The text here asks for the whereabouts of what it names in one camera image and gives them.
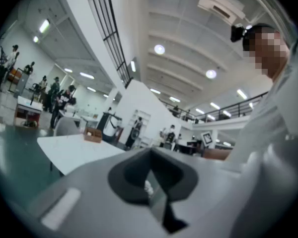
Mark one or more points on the person's head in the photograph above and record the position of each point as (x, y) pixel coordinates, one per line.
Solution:
(268, 51)

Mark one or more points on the black head-mounted camera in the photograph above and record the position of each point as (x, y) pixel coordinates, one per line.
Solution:
(236, 33)

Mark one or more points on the white and red cabinet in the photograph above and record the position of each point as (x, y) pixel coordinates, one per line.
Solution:
(27, 108)

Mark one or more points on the round ceiling light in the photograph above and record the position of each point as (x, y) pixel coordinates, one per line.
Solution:
(159, 49)
(210, 74)

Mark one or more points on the grey metal cabinet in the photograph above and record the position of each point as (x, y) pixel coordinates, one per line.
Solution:
(22, 82)

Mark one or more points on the person's white shirt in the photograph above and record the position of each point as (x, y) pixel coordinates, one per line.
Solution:
(270, 123)

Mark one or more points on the white and black machine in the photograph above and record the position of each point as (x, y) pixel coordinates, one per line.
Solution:
(109, 125)

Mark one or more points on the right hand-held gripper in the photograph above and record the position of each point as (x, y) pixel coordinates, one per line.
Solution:
(205, 138)

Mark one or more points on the small wooden tray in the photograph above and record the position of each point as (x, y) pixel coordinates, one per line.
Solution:
(93, 135)

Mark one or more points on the brown box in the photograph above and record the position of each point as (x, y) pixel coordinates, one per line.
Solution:
(216, 154)

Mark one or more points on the black balcony railing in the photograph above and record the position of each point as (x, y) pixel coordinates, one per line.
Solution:
(228, 109)

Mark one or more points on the long ceiling light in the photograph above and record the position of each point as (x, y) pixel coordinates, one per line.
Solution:
(241, 94)
(87, 75)
(44, 25)
(214, 105)

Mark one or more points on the grey chair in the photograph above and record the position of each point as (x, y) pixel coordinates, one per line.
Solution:
(65, 126)

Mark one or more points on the white ceiling air conditioner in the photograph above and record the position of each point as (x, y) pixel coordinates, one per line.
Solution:
(219, 2)

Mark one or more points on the white square table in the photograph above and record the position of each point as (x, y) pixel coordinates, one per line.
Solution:
(77, 152)

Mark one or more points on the black mezzanine railing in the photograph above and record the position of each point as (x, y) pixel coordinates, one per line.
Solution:
(109, 31)

